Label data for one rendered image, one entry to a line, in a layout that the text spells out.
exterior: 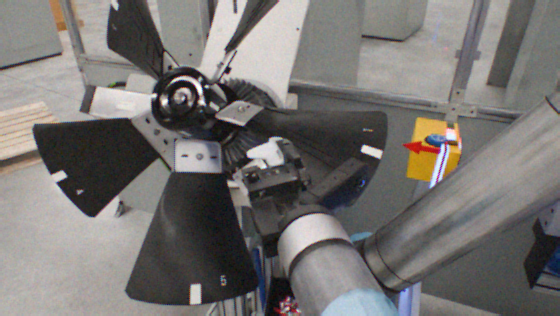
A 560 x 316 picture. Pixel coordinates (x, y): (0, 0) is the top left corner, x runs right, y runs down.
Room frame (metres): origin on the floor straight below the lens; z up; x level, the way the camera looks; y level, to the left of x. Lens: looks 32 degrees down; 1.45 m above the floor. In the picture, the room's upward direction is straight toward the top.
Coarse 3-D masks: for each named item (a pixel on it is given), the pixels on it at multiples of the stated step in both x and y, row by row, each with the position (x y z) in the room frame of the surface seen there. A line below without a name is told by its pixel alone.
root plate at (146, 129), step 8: (144, 112) 0.61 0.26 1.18; (136, 120) 0.61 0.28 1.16; (144, 120) 0.61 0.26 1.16; (152, 120) 0.61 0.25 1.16; (144, 128) 0.61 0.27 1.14; (152, 128) 0.61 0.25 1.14; (160, 128) 0.61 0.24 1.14; (144, 136) 0.61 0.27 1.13; (152, 136) 0.61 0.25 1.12; (160, 136) 0.61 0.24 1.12; (168, 136) 0.61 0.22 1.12; (176, 136) 0.62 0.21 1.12; (152, 144) 0.61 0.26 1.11; (160, 144) 0.61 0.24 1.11; (168, 144) 0.62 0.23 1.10
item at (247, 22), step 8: (248, 0) 0.79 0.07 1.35; (256, 0) 0.72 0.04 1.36; (264, 0) 0.68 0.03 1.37; (272, 0) 0.66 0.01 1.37; (248, 8) 0.75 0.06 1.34; (256, 8) 0.68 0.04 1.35; (264, 8) 0.66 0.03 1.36; (248, 16) 0.69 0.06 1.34; (256, 16) 0.66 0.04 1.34; (240, 24) 0.71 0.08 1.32; (248, 24) 0.66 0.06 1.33; (256, 24) 0.64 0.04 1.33; (240, 32) 0.66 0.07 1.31; (248, 32) 0.64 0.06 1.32; (232, 40) 0.69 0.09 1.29; (240, 40) 0.64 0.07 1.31; (232, 48) 0.64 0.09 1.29
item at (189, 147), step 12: (180, 144) 0.55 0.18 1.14; (192, 144) 0.56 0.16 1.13; (204, 144) 0.58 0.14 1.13; (216, 144) 0.59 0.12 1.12; (180, 156) 0.54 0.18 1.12; (192, 156) 0.55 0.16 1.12; (204, 156) 0.56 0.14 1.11; (180, 168) 0.52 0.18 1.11; (192, 168) 0.53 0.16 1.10; (204, 168) 0.54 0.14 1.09; (216, 168) 0.55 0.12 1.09
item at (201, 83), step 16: (160, 80) 0.60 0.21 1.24; (176, 80) 0.60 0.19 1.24; (192, 80) 0.59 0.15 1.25; (208, 80) 0.59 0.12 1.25; (160, 96) 0.59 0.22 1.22; (192, 96) 0.57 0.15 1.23; (208, 96) 0.56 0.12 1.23; (224, 96) 0.62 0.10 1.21; (160, 112) 0.57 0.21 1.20; (176, 112) 0.56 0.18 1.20; (192, 112) 0.55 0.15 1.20; (208, 112) 0.55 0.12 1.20; (176, 128) 0.53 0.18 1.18; (192, 128) 0.54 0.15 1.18; (208, 128) 0.56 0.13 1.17; (224, 128) 0.62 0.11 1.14; (224, 144) 0.60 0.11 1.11
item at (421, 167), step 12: (420, 120) 0.80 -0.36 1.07; (432, 120) 0.80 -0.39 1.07; (420, 132) 0.73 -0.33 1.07; (432, 132) 0.73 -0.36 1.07; (444, 132) 0.73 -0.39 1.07; (456, 132) 0.73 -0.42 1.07; (432, 144) 0.67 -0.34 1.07; (420, 156) 0.66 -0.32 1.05; (432, 156) 0.66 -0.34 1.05; (456, 156) 0.64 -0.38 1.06; (408, 168) 0.67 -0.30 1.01; (420, 168) 0.66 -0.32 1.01; (432, 168) 0.65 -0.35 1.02; (444, 168) 0.64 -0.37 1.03
